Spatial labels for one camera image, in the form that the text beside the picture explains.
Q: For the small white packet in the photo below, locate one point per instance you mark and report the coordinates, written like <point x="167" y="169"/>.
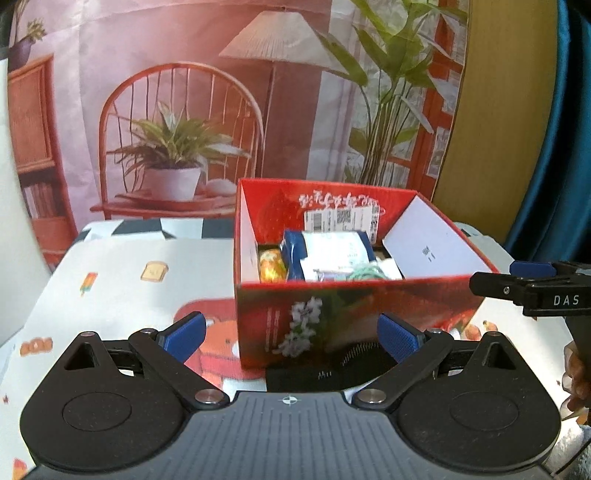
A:
<point x="390" y="268"/>

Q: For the blue white snack packet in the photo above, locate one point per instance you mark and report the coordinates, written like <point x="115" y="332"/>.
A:
<point x="323" y="251"/>

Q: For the wooden panel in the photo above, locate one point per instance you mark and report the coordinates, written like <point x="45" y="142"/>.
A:
<point x="498" y="138"/>

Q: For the printed backdrop cloth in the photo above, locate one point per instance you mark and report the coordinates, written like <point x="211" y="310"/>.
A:
<point x="184" y="46"/>

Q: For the teal curtain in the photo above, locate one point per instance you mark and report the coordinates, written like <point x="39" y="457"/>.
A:
<point x="568" y="161"/>

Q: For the yellow orange snack packet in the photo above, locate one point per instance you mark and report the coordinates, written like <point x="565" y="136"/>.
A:
<point x="271" y="267"/>

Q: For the person's right hand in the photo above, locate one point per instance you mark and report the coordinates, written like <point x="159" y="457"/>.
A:
<point x="578" y="374"/>

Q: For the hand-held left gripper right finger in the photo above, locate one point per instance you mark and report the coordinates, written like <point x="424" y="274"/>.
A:
<point x="398" y="337"/>

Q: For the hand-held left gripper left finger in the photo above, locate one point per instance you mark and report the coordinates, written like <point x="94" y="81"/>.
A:
<point x="184" y="334"/>

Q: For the white fluffy cloth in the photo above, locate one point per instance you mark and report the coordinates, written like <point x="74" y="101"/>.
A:
<point x="572" y="443"/>

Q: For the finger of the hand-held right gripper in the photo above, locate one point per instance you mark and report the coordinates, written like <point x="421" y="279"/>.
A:
<point x="531" y="269"/>
<point x="496" y="286"/>

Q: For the red cardboard box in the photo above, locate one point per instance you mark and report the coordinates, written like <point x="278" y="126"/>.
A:
<point x="268" y="323"/>

